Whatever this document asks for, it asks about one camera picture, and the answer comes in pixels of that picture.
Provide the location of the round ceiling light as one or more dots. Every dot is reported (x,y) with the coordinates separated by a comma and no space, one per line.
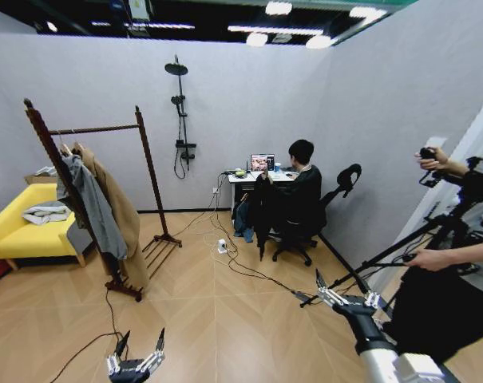
(257,39)
(318,41)

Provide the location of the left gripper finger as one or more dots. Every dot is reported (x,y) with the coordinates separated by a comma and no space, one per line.
(159,344)
(122,346)

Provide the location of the standing person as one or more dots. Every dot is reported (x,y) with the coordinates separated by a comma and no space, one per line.
(440,311)

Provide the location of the black hanging garment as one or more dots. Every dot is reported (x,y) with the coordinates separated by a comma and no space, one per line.
(261,215)

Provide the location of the dark wooden clothes rack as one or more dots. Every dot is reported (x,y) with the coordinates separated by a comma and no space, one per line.
(149,159)

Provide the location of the open laptop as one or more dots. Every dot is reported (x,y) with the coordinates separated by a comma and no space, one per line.
(262,163)

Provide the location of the yellow sofa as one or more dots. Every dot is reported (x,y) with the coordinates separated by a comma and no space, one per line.
(23,237)

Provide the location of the seated person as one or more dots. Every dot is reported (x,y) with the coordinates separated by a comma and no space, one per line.
(303,191)

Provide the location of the black shower set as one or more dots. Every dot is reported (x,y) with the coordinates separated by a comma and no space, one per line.
(182,131)

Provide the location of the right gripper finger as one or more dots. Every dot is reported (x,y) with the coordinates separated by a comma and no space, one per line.
(329,295)
(373,300)

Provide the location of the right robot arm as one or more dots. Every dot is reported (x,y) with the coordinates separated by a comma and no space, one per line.
(397,365)

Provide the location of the white power strip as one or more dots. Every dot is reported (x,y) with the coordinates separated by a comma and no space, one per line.
(222,245)

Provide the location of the tan long coat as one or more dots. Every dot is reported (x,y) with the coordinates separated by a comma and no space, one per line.
(123,215)

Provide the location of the blue garment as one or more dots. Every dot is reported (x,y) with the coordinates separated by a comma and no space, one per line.
(245,231)

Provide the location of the black tripod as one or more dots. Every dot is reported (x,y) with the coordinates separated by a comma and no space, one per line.
(424,235)

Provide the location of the white desk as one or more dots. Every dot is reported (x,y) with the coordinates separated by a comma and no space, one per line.
(245,184)

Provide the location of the white wall socket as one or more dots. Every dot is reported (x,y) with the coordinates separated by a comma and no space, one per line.
(216,191)

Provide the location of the black camera rig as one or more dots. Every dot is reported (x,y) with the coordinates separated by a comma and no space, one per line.
(478,167)

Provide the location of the grey garment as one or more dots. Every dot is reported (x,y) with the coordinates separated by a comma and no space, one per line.
(99,217)

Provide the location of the black office chair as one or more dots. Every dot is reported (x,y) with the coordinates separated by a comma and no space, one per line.
(337,191)

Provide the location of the wooden clothes hanger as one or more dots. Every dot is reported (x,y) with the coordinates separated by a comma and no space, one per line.
(64,148)
(78,147)

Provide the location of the long ceiling light strip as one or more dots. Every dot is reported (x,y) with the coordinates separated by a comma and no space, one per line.
(276,28)

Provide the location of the pile of pale clothes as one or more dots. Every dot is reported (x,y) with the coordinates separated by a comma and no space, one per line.
(45,213)

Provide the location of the cardboard box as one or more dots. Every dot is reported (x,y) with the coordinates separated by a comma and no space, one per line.
(39,179)

